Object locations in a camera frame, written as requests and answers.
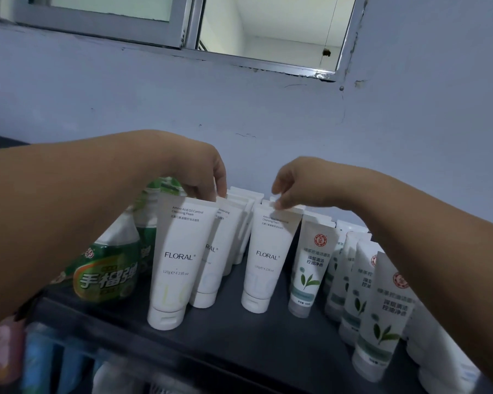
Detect row of white Manting tubes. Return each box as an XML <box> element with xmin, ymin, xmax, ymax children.
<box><xmin>406</xmin><ymin>307</ymin><xmax>484</xmax><ymax>394</ymax></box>

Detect rows of plain white tubes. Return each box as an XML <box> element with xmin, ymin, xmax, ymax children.
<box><xmin>188</xmin><ymin>186</ymin><xmax>307</xmax><ymax>309</ymax></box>

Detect person's left forearm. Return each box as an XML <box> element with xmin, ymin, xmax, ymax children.
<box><xmin>0</xmin><ymin>130</ymin><xmax>173</xmax><ymax>337</ymax></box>

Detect person's right forearm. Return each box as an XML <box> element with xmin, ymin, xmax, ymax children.
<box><xmin>351</xmin><ymin>167</ymin><xmax>493</xmax><ymax>390</ymax></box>

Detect person's left hand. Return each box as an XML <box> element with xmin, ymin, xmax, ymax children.
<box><xmin>164</xmin><ymin>132</ymin><xmax>228</xmax><ymax>202</ymax></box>

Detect person's right hand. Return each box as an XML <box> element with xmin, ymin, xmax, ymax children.
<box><xmin>271</xmin><ymin>156</ymin><xmax>365</xmax><ymax>211</ymax></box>

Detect dark grey shelf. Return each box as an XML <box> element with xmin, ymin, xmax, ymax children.
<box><xmin>0</xmin><ymin>133</ymin><xmax>493</xmax><ymax>394</ymax></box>

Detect dark hanging lamp cord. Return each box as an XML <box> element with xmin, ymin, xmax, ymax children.
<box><xmin>321</xmin><ymin>0</ymin><xmax>341</xmax><ymax>68</ymax></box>

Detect grey framed window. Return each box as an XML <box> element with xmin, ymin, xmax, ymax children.
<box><xmin>0</xmin><ymin>0</ymin><xmax>370</xmax><ymax>83</ymax></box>

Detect row of green-leaf tubes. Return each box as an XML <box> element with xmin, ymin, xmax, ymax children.
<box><xmin>288</xmin><ymin>213</ymin><xmax>416</xmax><ymax>382</ymax></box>

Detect green spray cleaner twin pack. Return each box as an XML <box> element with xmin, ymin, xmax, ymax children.
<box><xmin>45</xmin><ymin>208</ymin><xmax>142</xmax><ymax>304</ymax></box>
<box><xmin>133</xmin><ymin>177</ymin><xmax>181</xmax><ymax>275</ymax></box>

